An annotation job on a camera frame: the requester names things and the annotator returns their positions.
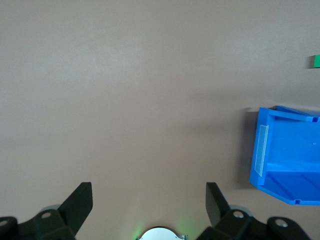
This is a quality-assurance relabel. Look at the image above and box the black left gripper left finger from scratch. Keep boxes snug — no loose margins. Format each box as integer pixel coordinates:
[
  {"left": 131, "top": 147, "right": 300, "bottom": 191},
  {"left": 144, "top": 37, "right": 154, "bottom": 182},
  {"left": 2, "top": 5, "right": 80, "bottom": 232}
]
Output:
[{"left": 0, "top": 181, "right": 94, "bottom": 240}]

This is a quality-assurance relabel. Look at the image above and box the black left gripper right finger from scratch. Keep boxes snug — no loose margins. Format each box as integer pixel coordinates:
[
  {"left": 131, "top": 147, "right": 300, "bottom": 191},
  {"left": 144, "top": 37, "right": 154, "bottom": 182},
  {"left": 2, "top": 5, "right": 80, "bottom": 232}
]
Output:
[{"left": 205, "top": 181, "right": 311, "bottom": 240}]

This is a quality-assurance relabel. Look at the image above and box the blue plastic storage bin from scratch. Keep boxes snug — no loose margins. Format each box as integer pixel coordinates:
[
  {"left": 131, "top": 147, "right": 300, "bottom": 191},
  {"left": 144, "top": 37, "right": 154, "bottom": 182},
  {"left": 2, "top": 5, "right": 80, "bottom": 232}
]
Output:
[{"left": 249, "top": 105, "right": 320, "bottom": 206}]

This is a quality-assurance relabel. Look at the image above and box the brown table mat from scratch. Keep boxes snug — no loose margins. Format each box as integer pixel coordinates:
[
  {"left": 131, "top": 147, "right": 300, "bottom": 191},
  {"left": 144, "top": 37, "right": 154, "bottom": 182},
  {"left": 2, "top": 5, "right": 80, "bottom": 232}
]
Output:
[{"left": 0, "top": 0, "right": 320, "bottom": 240}]

